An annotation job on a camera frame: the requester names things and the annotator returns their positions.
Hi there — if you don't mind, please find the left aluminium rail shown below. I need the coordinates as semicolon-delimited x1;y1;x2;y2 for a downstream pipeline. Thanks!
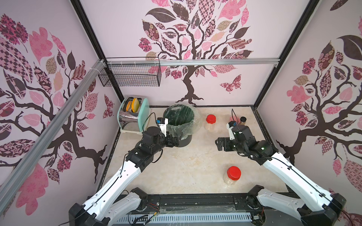
1;59;107;213

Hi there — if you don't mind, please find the oatmeal jar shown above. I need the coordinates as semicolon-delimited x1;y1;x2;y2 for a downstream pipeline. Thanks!
223;168;241;185
205;122;216;131

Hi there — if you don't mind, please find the yellow toast slice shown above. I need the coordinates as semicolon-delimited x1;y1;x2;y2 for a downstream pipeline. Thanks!
131;98;140;113

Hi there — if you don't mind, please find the pink plastic cup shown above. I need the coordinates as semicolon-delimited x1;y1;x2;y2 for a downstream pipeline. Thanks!
230;116;240;124

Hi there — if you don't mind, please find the black wire basket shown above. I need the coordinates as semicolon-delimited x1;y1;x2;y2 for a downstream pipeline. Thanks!
99;56;162;87

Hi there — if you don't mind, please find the brown spice jar black lid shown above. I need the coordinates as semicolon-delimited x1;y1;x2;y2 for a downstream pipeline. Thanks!
239;116;247;125

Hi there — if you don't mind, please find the back aluminium rail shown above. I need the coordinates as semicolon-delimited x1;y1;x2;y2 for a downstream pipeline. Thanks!
107;58;280;66

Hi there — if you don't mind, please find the clear plastic bin liner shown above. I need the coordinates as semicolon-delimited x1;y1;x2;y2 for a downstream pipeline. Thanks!
163;104;202;140

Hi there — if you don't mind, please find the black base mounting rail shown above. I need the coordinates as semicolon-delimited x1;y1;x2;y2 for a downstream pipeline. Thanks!
117;193;295;226

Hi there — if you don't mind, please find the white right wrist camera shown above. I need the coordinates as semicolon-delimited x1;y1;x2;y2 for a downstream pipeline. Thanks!
226;121;238;140

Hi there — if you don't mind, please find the black trash bin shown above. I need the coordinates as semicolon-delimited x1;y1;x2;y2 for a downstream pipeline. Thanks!
163;104;196;147

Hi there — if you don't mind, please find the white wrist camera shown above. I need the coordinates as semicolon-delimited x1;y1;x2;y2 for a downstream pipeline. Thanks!
226;121;238;140
156;117;168;137

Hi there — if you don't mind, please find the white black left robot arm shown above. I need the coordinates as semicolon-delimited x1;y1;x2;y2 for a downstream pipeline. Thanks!
68;126;180;226

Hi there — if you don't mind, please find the aluminium rail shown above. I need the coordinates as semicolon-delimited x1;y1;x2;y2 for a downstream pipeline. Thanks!
107;58;280;66
1;59;107;213

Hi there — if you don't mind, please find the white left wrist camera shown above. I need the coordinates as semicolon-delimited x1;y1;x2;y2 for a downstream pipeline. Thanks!
156;117;168;137

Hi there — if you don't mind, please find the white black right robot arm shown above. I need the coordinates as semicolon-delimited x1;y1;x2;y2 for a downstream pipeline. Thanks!
215;124;347;226

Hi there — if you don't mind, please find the red jar lid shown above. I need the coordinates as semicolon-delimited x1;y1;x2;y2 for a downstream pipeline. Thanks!
206;115;216;124
226;166;241;181

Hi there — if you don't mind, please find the white slotted cable duct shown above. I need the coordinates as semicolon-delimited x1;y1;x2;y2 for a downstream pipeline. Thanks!
115;212;253;226

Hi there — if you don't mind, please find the mint green toaster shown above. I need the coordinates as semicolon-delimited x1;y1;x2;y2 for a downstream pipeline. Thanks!
117;96;150;135

